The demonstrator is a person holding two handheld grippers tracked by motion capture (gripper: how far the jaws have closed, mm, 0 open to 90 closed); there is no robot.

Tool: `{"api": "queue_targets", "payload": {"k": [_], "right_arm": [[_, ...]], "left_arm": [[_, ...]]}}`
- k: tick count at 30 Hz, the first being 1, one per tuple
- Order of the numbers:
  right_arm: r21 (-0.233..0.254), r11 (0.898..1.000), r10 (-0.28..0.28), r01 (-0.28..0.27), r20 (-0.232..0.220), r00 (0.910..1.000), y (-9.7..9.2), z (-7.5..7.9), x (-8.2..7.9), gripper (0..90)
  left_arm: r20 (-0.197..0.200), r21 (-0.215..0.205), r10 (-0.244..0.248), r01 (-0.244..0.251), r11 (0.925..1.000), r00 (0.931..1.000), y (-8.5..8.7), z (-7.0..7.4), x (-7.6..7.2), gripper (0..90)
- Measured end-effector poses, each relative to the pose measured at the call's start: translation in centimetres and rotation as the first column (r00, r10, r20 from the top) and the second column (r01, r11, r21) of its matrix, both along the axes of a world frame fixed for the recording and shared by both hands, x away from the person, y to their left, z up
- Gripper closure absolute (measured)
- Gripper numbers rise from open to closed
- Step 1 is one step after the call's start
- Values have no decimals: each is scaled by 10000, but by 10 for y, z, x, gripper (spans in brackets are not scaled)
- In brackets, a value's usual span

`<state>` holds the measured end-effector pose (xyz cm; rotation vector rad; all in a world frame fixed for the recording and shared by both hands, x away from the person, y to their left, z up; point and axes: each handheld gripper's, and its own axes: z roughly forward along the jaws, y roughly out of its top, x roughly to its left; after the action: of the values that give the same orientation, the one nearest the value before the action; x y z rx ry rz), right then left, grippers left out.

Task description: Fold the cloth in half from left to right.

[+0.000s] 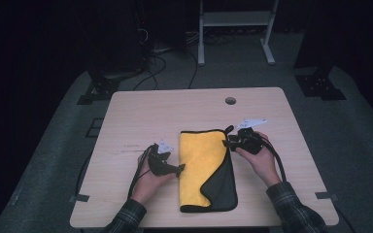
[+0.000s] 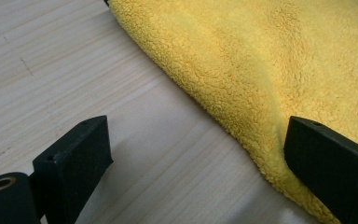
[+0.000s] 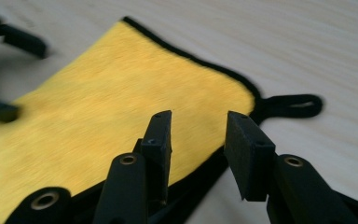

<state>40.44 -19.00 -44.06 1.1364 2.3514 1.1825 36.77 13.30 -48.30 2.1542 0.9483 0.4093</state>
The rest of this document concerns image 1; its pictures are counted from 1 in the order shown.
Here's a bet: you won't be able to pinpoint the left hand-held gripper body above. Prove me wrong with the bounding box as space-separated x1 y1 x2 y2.
147 139 177 178

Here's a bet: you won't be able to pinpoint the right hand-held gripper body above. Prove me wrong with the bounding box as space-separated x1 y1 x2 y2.
234 117 268 155

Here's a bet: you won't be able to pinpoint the yellow and black towel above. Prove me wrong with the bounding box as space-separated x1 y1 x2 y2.
178 124 239 214

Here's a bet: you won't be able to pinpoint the person's right hand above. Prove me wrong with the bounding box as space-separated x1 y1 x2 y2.
235 130 283 188

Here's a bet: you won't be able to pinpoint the person's left hand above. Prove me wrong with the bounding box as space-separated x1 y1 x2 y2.
130 152 179 206

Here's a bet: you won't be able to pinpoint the black floor socket plate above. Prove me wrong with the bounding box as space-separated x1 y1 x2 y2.
85 117 105 139

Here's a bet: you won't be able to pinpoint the black stand base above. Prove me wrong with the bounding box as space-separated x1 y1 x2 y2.
294 66 348 101
76 69 121 106

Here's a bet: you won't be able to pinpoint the grey tape strip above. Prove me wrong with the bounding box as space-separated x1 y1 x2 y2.
315 191 339 201
69 193 90 204

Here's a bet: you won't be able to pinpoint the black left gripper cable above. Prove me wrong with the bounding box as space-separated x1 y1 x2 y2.
126 144 156 200

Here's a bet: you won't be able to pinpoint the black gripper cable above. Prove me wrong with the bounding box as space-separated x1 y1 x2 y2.
255 134 288 183
126 144 156 200

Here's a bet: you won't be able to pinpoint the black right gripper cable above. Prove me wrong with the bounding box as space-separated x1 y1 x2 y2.
255 134 288 183

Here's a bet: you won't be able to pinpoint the black floor cables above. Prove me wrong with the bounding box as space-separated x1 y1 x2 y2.
132 27 237 91

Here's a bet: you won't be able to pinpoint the white metal table frame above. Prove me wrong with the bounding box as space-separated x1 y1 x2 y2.
197 0 280 67

